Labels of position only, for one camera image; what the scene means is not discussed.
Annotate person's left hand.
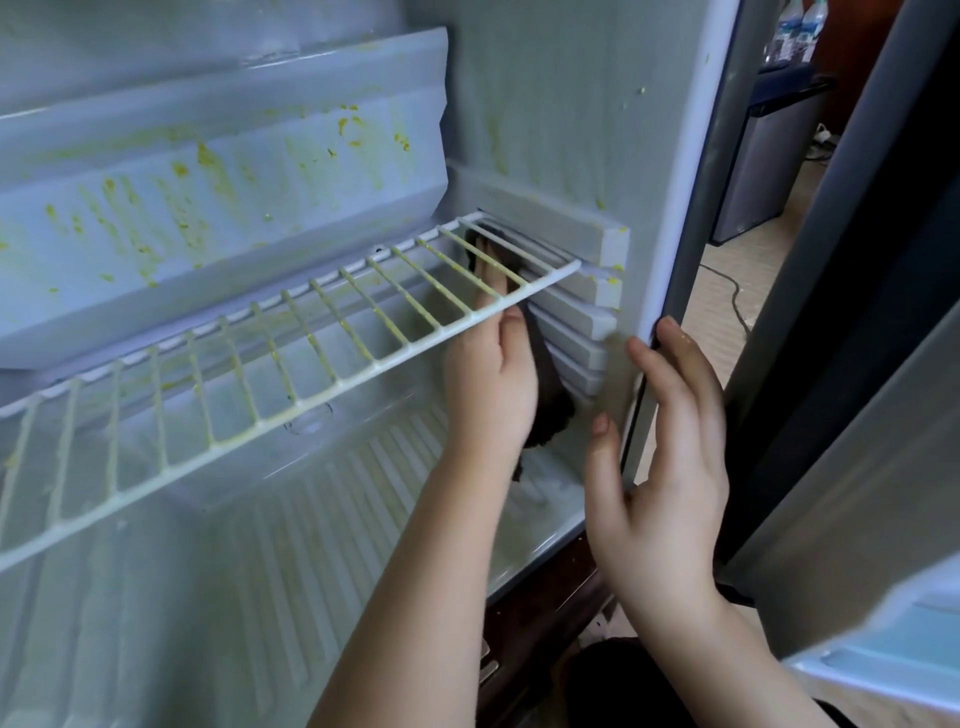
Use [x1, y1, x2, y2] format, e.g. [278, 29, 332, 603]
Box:
[441, 267, 540, 467]

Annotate person's right hand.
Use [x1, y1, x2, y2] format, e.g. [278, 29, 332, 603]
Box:
[583, 316, 732, 602]

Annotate dark grey cloth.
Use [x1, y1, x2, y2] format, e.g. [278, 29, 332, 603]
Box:
[480, 225, 575, 482]

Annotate fridge door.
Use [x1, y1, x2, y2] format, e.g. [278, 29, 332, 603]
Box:
[717, 0, 960, 717]

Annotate grey mini fridge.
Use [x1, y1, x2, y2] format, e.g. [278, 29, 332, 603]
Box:
[0, 0, 782, 728]

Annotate person's left forearm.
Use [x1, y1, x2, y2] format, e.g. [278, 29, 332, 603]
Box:
[307, 442, 519, 728]

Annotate person's dark trousers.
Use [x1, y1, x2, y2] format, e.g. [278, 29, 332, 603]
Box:
[562, 637, 860, 728]

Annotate dark red wooden stand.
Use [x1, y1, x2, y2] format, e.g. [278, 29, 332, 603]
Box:
[477, 525, 617, 728]

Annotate dark cabinet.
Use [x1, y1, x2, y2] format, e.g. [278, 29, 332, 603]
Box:
[709, 60, 839, 246]

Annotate small clear water bottle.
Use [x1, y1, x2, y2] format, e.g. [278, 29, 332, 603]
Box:
[801, 0, 831, 47]
[768, 0, 807, 62]

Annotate black power cable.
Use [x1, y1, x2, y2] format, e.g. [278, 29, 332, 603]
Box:
[697, 262, 755, 339]

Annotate white wire shelf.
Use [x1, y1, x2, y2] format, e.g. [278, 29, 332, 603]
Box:
[0, 210, 584, 575]

